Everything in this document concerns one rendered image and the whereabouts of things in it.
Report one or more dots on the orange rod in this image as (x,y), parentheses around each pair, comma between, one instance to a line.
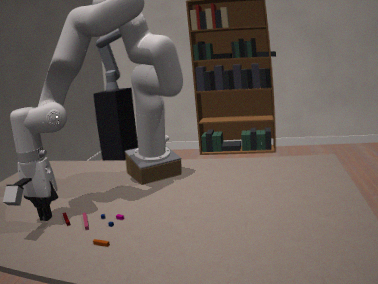
(101,243)

